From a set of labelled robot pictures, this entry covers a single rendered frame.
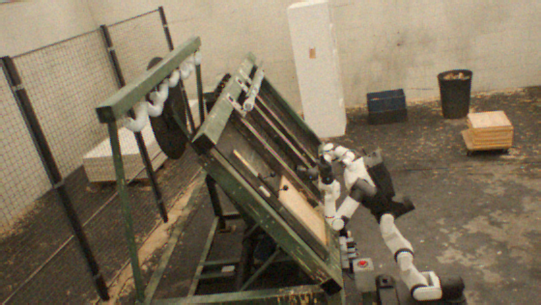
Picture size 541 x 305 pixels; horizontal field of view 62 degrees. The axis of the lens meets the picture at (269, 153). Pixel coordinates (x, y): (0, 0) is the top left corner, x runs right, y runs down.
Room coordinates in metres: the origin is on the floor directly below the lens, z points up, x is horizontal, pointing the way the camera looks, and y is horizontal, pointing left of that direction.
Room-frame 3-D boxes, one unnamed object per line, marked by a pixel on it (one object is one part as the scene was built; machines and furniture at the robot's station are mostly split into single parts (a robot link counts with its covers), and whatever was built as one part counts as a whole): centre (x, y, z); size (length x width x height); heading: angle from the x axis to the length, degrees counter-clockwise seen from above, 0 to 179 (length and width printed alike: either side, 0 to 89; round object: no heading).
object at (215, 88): (4.21, 0.34, 1.38); 0.70 x 0.15 x 0.85; 171
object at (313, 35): (6.97, -1.02, 1.03); 0.61 x 0.58 x 2.05; 162
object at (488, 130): (5.26, -2.78, 0.20); 0.61 x 0.53 x 0.40; 162
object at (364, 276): (2.28, -0.43, 0.84); 0.12 x 0.12 x 0.18; 81
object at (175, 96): (3.41, 0.68, 1.85); 0.80 x 0.06 x 0.80; 171
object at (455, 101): (6.54, -2.99, 0.33); 0.52 x 0.51 x 0.65; 162
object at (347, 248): (2.72, -0.43, 0.69); 0.50 x 0.14 x 0.24; 171
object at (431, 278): (2.69, -0.95, 0.28); 0.21 x 0.20 x 0.13; 81
